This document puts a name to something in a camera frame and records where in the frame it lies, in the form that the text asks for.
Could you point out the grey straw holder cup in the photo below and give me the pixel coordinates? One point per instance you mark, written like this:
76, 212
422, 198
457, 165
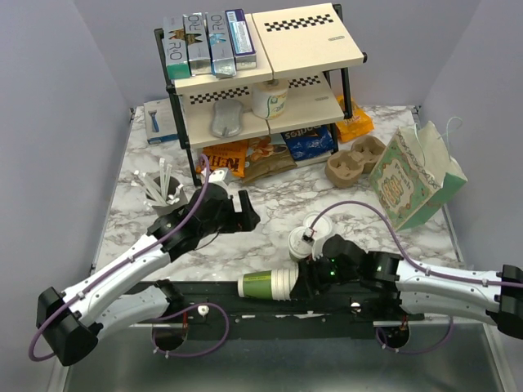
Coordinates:
163, 192

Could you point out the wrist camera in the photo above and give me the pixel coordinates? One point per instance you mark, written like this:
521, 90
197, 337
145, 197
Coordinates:
220, 176
315, 240

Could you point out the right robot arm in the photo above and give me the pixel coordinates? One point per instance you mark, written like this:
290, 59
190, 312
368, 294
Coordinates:
400, 287

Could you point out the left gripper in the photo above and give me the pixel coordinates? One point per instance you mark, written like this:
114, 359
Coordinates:
248, 219

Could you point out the silver blue RiO box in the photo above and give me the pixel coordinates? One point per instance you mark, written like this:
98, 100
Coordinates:
223, 61

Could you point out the blue razor package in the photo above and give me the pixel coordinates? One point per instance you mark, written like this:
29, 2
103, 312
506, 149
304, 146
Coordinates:
160, 126

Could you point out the single green paper cup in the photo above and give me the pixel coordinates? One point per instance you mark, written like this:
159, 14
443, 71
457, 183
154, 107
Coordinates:
297, 249

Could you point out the purple white box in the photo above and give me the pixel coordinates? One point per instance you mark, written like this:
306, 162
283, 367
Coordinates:
243, 49

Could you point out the stack of green paper cups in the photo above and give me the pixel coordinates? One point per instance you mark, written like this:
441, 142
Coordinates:
275, 284

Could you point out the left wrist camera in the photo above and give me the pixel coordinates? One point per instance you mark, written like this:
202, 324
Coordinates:
220, 176

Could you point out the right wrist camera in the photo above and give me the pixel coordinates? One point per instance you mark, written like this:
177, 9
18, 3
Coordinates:
315, 240

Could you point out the cardboard cup carrier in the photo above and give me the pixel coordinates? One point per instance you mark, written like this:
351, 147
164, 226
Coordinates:
344, 168

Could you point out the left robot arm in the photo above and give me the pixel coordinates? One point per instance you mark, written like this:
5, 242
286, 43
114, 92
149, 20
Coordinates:
71, 321

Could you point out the orange yellow snack bag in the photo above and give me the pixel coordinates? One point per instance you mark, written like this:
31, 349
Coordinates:
360, 124

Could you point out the teal RiO box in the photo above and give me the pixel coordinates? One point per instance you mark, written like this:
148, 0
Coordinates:
175, 50

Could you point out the brown chips bag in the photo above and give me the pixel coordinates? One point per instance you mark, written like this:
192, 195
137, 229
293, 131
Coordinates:
266, 156

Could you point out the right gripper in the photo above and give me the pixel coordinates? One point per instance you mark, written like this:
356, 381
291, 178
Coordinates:
308, 278

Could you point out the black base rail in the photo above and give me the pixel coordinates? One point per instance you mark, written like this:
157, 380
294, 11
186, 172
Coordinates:
342, 311

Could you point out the green Fresh paper bag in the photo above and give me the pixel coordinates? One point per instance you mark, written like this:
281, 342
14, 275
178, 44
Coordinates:
416, 175

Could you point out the stack of white plastic lids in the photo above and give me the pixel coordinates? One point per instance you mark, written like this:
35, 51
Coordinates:
317, 226

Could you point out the blue Doritos bag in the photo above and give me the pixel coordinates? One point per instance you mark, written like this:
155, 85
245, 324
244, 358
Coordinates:
309, 142

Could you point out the white patterned paper cup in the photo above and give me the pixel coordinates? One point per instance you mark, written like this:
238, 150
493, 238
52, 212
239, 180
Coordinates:
269, 98

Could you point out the beige three-tier shelf rack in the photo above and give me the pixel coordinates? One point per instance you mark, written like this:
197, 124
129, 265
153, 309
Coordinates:
309, 47

